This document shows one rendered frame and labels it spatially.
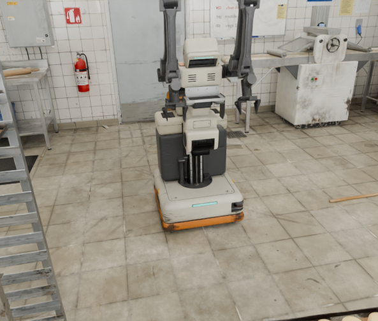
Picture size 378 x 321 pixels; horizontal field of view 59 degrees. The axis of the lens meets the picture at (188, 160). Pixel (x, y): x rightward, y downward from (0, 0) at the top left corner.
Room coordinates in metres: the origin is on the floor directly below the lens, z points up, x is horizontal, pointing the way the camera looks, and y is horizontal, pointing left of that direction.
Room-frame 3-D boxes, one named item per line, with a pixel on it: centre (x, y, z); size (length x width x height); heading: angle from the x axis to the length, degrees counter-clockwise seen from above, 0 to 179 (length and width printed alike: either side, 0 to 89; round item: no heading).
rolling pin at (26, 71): (3.94, 1.98, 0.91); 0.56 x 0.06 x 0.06; 130
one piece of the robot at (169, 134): (2.49, -0.03, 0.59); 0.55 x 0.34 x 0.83; 101
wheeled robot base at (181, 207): (2.40, -0.05, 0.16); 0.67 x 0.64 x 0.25; 11
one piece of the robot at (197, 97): (2.11, -0.10, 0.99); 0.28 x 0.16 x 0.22; 101
